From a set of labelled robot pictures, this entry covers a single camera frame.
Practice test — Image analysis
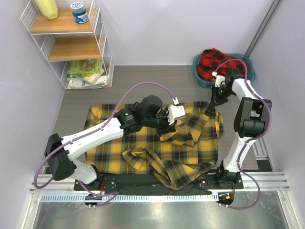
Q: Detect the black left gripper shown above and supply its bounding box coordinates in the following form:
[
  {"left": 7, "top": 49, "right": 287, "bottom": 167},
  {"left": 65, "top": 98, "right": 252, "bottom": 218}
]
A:
[{"left": 143, "top": 108, "right": 177, "bottom": 137}]

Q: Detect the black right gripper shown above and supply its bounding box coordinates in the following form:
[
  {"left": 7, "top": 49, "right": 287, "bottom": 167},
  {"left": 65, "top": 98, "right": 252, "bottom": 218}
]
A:
[{"left": 210, "top": 85, "right": 235, "bottom": 108}]

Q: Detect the yellow plaid long sleeve shirt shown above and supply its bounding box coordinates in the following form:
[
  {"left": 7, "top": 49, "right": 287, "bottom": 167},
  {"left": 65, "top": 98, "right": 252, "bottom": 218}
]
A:
[{"left": 85, "top": 102, "right": 224, "bottom": 190}]

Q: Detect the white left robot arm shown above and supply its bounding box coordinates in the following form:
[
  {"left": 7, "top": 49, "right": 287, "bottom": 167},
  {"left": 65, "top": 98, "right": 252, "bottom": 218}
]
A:
[{"left": 45, "top": 95, "right": 185, "bottom": 190}]

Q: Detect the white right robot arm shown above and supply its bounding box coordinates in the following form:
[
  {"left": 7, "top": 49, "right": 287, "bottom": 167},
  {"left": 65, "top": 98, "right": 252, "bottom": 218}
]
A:
[{"left": 211, "top": 68, "right": 272, "bottom": 189}]

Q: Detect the red plaid long sleeve shirt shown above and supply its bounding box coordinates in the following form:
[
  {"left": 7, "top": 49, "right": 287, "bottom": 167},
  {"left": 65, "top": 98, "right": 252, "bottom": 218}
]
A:
[{"left": 197, "top": 48, "right": 245, "bottom": 82}]

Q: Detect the stack of books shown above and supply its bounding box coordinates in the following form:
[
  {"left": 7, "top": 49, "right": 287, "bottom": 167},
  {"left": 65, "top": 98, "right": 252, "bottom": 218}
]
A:
[{"left": 66, "top": 70, "right": 110, "bottom": 90}]

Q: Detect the teal plastic basket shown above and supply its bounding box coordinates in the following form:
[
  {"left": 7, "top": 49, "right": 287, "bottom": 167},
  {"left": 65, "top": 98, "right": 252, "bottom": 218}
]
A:
[{"left": 192, "top": 53, "right": 256, "bottom": 88}]

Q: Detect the green picture book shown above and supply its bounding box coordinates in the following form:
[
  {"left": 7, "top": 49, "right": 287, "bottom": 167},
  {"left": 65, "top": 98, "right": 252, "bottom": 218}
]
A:
[{"left": 69, "top": 59, "right": 102, "bottom": 74}]

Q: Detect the blue lidded jar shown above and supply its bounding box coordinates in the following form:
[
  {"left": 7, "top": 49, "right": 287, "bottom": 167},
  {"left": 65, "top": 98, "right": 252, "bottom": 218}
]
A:
[{"left": 70, "top": 1, "right": 89, "bottom": 24}]

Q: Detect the yellow plastic bottle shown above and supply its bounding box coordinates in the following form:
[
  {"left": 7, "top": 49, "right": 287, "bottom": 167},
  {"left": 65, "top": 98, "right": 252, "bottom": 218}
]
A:
[{"left": 35, "top": 0, "right": 59, "bottom": 20}]

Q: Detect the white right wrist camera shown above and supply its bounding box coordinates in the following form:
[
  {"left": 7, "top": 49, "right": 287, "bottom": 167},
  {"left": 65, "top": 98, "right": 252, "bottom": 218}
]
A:
[{"left": 212, "top": 72, "right": 225, "bottom": 88}]

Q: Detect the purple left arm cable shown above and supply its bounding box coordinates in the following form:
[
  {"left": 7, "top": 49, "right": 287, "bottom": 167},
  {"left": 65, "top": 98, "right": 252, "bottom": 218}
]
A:
[{"left": 33, "top": 81, "right": 178, "bottom": 207}]

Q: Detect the aluminium frame rail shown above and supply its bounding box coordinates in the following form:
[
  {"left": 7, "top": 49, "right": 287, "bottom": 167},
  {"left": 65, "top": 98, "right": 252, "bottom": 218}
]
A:
[{"left": 244, "top": 0, "right": 283, "bottom": 58}]

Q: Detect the white slotted cable duct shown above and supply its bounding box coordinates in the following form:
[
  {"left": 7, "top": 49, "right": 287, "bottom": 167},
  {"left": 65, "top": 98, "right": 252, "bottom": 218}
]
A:
[{"left": 40, "top": 192, "right": 219, "bottom": 203}]

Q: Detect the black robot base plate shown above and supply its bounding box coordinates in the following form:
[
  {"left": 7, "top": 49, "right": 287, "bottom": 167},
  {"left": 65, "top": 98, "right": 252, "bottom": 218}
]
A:
[{"left": 86, "top": 170, "right": 244, "bottom": 196}]

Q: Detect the white wire shelf rack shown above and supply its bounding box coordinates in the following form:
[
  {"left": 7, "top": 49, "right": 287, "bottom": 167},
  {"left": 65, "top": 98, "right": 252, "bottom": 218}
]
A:
[{"left": 20, "top": 0, "right": 114, "bottom": 89}]

